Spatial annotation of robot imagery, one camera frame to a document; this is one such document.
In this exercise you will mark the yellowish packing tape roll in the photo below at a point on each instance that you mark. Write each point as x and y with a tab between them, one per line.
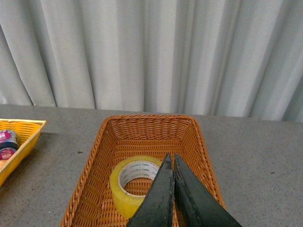
130	181

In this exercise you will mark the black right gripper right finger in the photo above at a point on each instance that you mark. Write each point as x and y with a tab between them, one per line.
196	204

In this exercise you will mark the yellow woven basket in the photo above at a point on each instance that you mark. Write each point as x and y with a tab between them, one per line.
28	132

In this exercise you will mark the brown wicker basket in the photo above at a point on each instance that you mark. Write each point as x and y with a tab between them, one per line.
123	136

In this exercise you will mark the toy bread roll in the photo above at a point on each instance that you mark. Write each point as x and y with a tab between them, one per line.
2	163

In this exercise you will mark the small red-labelled jar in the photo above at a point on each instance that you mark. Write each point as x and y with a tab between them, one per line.
8	144

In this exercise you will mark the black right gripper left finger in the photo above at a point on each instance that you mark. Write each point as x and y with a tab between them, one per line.
156	209

